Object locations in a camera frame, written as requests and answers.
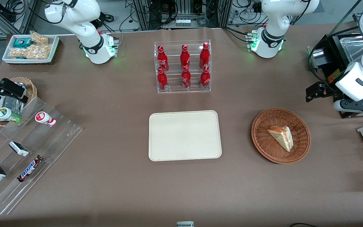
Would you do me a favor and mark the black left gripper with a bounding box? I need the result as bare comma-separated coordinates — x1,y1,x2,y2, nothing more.
306,81,338,102

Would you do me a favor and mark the triangular sandwich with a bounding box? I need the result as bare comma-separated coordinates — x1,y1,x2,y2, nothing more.
267,125,294,152

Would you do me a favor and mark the small tan wicker basket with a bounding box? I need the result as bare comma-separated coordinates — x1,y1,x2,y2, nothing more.
0,77,37,127

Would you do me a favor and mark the large brown wicker basket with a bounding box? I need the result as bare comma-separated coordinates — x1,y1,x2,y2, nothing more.
251,108,311,164

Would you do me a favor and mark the cream plastic tray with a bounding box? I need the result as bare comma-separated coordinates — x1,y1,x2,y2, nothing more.
148,110,222,162

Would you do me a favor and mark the silver foil pack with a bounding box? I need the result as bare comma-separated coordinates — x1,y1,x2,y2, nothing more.
0,83,25,122

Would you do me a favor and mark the green yogurt drink bottle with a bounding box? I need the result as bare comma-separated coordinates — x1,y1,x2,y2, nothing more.
0,107,22,124

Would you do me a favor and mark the black food warmer machine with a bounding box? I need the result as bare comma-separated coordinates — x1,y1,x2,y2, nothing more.
308,33,363,119

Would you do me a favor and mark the teal snack packet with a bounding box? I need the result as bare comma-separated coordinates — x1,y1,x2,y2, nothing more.
13,38,32,48

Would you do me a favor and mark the red yogurt drink bottle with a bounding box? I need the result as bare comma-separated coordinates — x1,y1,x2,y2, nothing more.
35,111,56,127

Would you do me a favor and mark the steel food pan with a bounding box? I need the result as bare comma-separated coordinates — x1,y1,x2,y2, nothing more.
340,36,363,62

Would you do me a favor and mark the small rice cracker pack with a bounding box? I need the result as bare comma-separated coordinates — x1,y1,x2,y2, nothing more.
30,32,49,45

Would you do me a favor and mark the white rectangular snack bin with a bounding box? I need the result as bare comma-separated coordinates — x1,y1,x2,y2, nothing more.
2,34,60,65

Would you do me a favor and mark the clear acrylic stepped display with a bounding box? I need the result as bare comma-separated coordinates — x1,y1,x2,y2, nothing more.
0,96,84,215

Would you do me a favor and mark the Snickers bar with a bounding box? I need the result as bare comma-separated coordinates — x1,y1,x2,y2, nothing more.
17,154,44,183

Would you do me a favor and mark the red cola bottle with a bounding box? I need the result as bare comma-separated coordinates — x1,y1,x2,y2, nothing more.
181,66,191,89
157,46,169,72
180,45,191,68
200,66,210,88
199,43,210,69
157,68,169,91

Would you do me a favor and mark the clear acrylic bottle rack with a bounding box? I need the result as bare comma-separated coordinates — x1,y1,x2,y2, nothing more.
154,39,212,93

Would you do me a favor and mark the aluminium frame rack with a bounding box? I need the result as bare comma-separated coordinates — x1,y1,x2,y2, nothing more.
133,0,232,31

